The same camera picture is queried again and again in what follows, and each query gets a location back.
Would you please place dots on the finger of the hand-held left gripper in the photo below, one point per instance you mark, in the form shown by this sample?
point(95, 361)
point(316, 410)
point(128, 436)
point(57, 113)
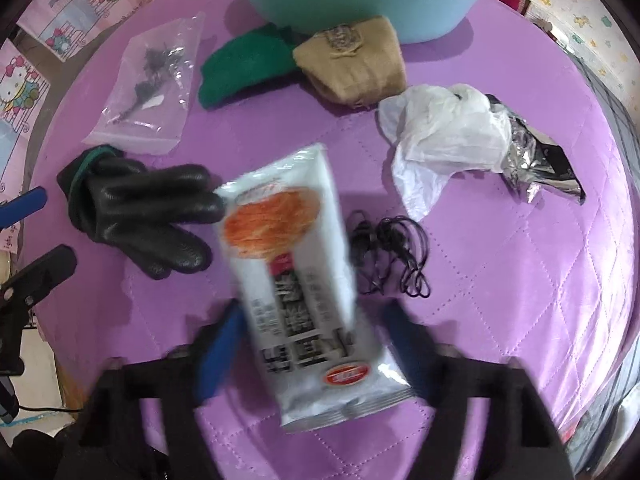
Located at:
point(25, 205)
point(42, 265)

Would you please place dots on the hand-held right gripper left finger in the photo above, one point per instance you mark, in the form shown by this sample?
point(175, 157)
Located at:
point(216, 355)

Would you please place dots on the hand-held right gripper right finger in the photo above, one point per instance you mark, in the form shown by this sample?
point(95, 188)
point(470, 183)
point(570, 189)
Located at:
point(406, 355)

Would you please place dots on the white noodle snack packet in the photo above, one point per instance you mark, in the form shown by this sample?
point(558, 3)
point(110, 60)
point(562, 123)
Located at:
point(285, 270)

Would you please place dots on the black rubber glove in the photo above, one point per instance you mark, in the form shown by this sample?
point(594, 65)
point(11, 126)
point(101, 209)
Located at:
point(140, 210)

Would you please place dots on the clear zip bag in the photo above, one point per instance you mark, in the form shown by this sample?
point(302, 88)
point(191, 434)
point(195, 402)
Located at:
point(150, 90)

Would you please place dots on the white plastic bag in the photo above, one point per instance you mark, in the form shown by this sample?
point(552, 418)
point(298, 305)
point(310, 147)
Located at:
point(440, 135)

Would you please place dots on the silver foil wrapper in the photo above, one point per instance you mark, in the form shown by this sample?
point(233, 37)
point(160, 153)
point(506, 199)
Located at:
point(530, 160)

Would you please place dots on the green scouring pad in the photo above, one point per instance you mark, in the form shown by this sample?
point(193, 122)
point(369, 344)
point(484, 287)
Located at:
point(235, 72)

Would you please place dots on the tan knitted cloth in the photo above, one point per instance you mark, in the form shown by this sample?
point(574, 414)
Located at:
point(350, 70)

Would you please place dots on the teal plastic basin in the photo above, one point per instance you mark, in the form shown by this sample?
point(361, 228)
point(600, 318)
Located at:
point(350, 0)

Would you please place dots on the purple quilted bed cover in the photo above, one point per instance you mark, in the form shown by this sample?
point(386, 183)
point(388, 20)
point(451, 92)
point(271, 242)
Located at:
point(500, 285)

